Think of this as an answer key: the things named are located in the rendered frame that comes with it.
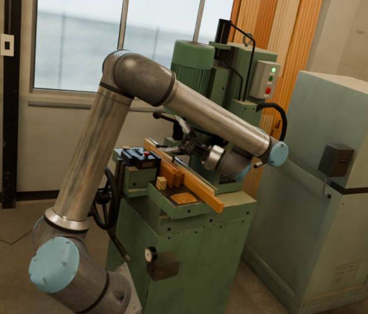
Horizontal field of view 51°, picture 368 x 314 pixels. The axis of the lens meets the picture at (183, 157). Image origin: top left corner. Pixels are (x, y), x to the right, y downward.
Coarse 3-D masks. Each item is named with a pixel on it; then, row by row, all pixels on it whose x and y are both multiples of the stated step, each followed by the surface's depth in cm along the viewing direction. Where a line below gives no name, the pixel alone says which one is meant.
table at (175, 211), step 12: (156, 180) 173; (132, 192) 165; (144, 192) 169; (156, 192) 164; (168, 192) 164; (180, 192) 166; (192, 192) 168; (168, 204) 157; (180, 204) 156; (192, 204) 158; (204, 204) 162; (180, 216) 157
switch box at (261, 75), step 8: (264, 64) 167; (272, 64) 168; (280, 64) 172; (256, 72) 171; (264, 72) 168; (272, 72) 170; (256, 80) 172; (264, 80) 169; (272, 80) 172; (256, 88) 172; (264, 88) 172; (272, 88) 174; (256, 96) 172; (272, 96) 177
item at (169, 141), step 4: (164, 140) 178; (168, 140) 175; (172, 140) 175; (176, 140) 176; (180, 140) 177; (164, 144) 178; (168, 144) 175; (172, 144) 173; (176, 144) 174; (164, 152) 179
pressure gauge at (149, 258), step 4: (148, 248) 160; (152, 248) 161; (144, 252) 163; (148, 252) 161; (152, 252) 159; (156, 252) 160; (144, 256) 163; (148, 256) 161; (152, 256) 158; (156, 256) 160; (148, 260) 161; (152, 260) 160
